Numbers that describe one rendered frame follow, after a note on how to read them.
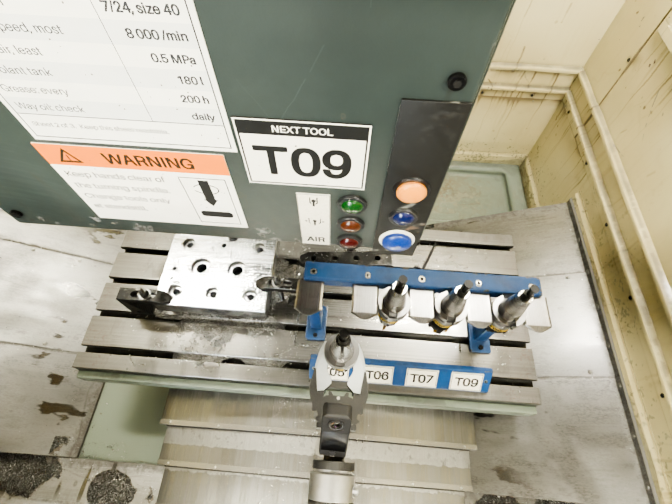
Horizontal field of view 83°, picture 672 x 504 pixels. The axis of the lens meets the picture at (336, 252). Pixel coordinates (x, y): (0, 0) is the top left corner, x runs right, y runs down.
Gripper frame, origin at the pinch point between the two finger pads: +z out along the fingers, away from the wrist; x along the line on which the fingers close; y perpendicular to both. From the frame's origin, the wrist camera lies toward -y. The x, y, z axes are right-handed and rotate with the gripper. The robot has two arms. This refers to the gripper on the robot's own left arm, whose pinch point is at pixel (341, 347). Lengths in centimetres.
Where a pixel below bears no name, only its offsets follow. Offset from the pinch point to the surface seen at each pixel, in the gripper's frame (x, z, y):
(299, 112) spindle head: -5, 2, -53
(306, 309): -7.3, 6.4, -1.6
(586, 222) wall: 76, 54, 29
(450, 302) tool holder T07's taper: 19.0, 8.1, -6.7
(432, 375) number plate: 23.2, 1.2, 24.9
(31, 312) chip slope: -99, 15, 47
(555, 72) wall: 67, 103, 13
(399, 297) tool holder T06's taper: 9.5, 7.6, -8.4
